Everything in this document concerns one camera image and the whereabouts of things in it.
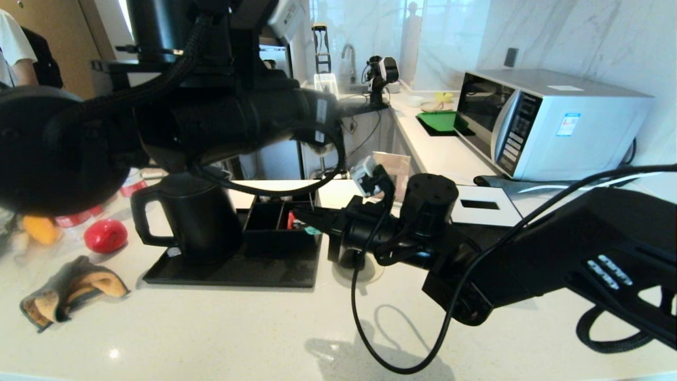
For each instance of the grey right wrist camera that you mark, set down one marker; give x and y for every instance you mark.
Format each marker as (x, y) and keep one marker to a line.
(365, 172)

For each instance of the beige plate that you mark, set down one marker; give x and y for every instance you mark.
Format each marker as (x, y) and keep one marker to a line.
(431, 108)

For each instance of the window with black frame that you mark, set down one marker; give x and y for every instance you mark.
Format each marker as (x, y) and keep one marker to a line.
(122, 16)

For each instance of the red packet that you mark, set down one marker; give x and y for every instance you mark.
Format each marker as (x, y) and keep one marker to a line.
(291, 219)

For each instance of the brown black oven mitt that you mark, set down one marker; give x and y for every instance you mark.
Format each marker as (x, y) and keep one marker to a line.
(79, 280)

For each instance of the black rig stand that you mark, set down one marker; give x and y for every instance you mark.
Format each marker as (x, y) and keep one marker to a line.
(370, 107)

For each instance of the black electric kettle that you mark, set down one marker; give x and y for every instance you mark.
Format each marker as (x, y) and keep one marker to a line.
(195, 217)

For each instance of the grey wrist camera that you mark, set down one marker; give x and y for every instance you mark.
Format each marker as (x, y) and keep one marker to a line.
(365, 172)
(288, 18)

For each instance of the chrome faucet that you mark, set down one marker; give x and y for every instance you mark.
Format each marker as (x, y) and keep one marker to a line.
(348, 53)

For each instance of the green cutting board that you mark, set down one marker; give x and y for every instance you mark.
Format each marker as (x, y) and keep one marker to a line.
(439, 123)

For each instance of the dark wall socket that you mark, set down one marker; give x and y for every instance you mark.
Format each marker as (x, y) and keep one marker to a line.
(510, 58)

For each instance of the black mug white inside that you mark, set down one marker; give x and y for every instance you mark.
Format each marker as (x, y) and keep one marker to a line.
(344, 263)

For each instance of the black rectangular serving tray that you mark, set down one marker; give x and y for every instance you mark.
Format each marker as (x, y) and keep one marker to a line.
(232, 272)

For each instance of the silver refrigerator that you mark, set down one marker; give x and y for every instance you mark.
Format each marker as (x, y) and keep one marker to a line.
(280, 164)

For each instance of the black compartment organizer box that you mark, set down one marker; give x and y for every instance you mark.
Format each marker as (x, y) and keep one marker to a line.
(264, 238)

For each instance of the orange fruit toy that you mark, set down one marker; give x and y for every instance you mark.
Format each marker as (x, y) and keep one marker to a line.
(39, 228)

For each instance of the black upright frame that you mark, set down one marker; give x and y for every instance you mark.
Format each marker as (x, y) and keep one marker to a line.
(319, 32)

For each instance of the red apple toy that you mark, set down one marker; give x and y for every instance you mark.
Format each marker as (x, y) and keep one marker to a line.
(106, 236)

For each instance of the yellow item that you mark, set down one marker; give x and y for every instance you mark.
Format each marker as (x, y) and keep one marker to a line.
(443, 98)

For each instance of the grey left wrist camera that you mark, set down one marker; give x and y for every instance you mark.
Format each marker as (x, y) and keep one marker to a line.
(288, 18)

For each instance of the water bottle red cap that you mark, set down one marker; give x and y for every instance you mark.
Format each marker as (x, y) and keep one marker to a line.
(79, 217)
(132, 185)

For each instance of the silver microwave oven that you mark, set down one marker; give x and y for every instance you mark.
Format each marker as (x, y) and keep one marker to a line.
(576, 137)

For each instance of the QR code sign stand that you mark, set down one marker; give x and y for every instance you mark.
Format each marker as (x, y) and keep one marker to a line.
(396, 164)

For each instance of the small white bowl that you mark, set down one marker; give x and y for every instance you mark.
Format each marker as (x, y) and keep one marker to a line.
(414, 101)

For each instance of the translucent round coaster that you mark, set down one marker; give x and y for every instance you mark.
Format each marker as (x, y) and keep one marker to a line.
(376, 271)

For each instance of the person in white shirt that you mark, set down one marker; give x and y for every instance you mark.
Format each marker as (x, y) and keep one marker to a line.
(10, 42)

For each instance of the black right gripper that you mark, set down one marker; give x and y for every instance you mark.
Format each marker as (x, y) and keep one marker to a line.
(359, 233)

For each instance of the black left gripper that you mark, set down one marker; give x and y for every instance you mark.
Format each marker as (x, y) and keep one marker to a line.
(248, 53)

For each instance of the black tissue box white lid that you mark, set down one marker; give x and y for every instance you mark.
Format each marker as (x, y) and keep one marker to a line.
(492, 206)

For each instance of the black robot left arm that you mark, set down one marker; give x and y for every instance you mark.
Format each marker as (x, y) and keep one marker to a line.
(185, 121)

